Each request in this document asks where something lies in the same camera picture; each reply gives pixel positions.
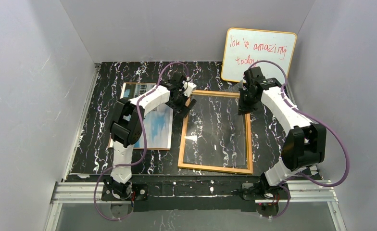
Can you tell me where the yellow wooden picture frame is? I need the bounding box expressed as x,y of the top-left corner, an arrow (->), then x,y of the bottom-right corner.
177,90 -> 254,176

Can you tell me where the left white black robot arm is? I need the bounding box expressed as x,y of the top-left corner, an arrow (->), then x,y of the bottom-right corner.
109,74 -> 197,190

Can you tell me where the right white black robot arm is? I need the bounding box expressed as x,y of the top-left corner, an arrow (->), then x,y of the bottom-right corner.
238,67 -> 327,193

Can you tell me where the building and sky photo board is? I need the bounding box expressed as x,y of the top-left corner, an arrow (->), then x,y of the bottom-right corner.
120,82 -> 173,150

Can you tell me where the whiteboard with red writing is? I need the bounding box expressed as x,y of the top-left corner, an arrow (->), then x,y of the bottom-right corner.
221,27 -> 297,82

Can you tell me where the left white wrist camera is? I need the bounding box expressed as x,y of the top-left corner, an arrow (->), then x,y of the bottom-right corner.
183,82 -> 197,97

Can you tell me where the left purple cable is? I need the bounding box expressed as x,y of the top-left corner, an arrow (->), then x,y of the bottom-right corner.
93,62 -> 190,222

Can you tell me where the purple cable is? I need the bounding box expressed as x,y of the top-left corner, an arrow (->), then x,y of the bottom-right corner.
93,62 -> 190,222
247,60 -> 351,219

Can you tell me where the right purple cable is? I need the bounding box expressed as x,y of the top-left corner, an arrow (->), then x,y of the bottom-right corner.
247,60 -> 351,219

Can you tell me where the aluminium rail with black bases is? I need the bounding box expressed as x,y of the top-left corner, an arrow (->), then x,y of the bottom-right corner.
51,175 -> 337,212

